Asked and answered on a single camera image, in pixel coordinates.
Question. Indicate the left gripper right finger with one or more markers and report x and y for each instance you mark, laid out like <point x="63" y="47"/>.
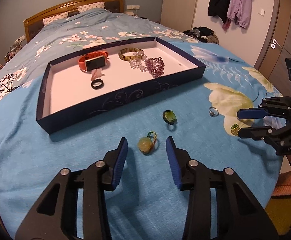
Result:
<point x="239" y="215"/>

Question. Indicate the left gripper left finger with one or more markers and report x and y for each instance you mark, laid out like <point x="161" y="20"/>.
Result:
<point x="54" y="214"/>

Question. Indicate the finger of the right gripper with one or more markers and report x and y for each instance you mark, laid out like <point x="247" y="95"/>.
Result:
<point x="257" y="133"/>
<point x="252" y="113"/>

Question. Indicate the yellow jade flower pendant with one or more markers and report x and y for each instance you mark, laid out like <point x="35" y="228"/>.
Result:
<point x="147" y="144"/>

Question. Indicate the black ring band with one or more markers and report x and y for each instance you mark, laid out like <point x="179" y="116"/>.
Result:
<point x="97" y="84"/>

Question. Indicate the yellow trousers leg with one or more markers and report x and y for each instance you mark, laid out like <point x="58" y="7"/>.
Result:
<point x="279" y="211"/>

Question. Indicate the light blue floral blanket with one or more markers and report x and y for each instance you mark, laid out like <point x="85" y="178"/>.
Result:
<point x="146" y="204"/>

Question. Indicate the wooden door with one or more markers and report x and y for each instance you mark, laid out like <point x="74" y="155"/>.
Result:
<point x="271" y="62"/>

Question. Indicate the pile of dark clothes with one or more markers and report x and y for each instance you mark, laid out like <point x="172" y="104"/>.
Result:
<point x="202" y="34"/>

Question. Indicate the purple hanging jacket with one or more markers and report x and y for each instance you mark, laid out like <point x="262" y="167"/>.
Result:
<point x="239" y="12"/>

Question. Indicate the black hanging jacket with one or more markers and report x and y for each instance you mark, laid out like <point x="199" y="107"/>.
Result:
<point x="218" y="8"/>

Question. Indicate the dark blue shallow tray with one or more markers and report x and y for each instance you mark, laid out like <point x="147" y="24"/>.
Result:
<point x="66" y="96"/>

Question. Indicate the amber tortoise bangle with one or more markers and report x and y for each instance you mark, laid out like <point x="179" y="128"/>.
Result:
<point x="131" y="54"/>

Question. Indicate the orange smart watch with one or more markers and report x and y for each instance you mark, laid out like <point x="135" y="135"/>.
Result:
<point x="93" y="60"/>

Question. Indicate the cluttered nightstand items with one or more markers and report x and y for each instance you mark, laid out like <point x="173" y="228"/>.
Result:
<point x="15" y="48"/>

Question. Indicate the wooden headboard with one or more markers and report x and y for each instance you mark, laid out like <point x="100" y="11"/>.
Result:
<point x="34" y="24"/>

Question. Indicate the grey-blue floral duvet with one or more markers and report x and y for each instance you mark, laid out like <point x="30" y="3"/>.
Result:
<point x="88" y="29"/>

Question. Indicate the right floral pillow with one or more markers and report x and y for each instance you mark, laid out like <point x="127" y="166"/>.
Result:
<point x="96" y="5"/>

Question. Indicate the floral pillow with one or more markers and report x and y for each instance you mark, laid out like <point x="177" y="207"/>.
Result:
<point x="47" y="21"/>
<point x="96" y="5"/>

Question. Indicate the left floral pillow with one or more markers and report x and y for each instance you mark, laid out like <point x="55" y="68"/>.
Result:
<point x="47" y="21"/>

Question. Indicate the silver door handle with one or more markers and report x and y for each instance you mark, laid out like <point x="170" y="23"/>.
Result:
<point x="275" y="44"/>

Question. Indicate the white light switch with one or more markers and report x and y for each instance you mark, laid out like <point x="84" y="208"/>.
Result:
<point x="261" y="12"/>

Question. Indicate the wall power socket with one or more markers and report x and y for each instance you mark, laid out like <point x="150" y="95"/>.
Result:
<point x="133" y="7"/>

